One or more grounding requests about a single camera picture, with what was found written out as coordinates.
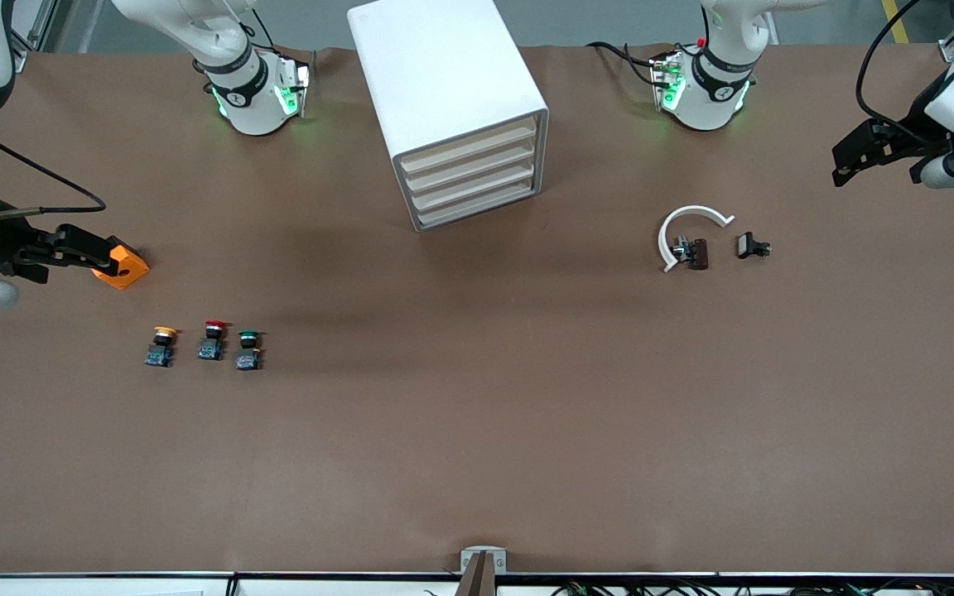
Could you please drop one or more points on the small black plastic component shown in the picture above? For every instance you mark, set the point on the small black plastic component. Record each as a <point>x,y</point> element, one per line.
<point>750,246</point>

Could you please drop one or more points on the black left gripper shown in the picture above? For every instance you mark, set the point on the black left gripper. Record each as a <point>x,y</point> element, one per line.
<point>913,136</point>

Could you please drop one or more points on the grey metal bracket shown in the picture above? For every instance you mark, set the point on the grey metal bracket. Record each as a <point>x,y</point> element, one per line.
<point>484,553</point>

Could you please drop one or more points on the orange black cube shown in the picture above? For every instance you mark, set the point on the orange black cube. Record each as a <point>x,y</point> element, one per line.
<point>133,269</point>

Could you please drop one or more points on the brown table mat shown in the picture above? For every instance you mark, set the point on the brown table mat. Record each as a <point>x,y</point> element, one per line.
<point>444,430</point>

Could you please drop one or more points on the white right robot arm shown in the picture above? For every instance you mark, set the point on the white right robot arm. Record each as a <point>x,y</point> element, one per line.
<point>249,103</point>

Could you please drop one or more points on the brown upright post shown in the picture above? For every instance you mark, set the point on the brown upright post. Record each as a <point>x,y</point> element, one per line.
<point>477,581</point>

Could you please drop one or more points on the white front frame rail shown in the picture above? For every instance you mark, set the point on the white front frame rail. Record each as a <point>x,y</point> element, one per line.
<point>71,586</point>

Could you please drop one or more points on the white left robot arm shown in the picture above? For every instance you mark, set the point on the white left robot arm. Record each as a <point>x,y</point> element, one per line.
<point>713,103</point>

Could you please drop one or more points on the orange push button switch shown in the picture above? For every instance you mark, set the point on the orange push button switch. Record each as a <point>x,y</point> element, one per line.
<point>161,348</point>

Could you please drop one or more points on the green push button switch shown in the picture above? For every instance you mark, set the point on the green push button switch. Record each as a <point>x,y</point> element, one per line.
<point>248,352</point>

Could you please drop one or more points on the red push button switch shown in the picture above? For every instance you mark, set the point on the red push button switch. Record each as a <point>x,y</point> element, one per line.
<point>213,341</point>

